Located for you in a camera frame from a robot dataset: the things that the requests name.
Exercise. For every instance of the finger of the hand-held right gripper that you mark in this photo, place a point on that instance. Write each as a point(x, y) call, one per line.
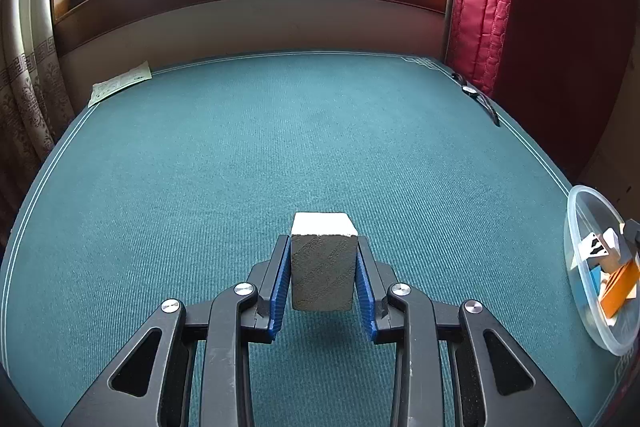
point(634, 236)

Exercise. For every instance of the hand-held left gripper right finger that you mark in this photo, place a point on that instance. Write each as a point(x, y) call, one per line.
point(364, 287)

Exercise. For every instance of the green felt table cover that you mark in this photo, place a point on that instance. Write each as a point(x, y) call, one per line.
point(250, 147)

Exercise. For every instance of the printed paper sheet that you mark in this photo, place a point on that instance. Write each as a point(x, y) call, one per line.
point(120, 83)

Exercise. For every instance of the blue block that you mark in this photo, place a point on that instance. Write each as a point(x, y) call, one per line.
point(595, 279)

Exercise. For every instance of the orange wooden block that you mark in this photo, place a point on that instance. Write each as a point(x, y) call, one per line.
point(620, 292)

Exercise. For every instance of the white striped triangular block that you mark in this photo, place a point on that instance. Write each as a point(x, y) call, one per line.
point(592, 247)

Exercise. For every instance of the beige patterned curtain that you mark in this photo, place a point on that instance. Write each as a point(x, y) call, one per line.
point(30, 82)

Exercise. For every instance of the rectangular wooden block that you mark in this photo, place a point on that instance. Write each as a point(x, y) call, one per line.
point(614, 266)

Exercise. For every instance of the plain cream triangular block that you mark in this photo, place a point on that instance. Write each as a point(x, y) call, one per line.
point(322, 272)

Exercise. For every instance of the clear plastic container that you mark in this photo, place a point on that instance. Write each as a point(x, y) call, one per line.
point(580, 307)

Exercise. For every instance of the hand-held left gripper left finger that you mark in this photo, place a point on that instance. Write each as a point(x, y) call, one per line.
point(280, 287)

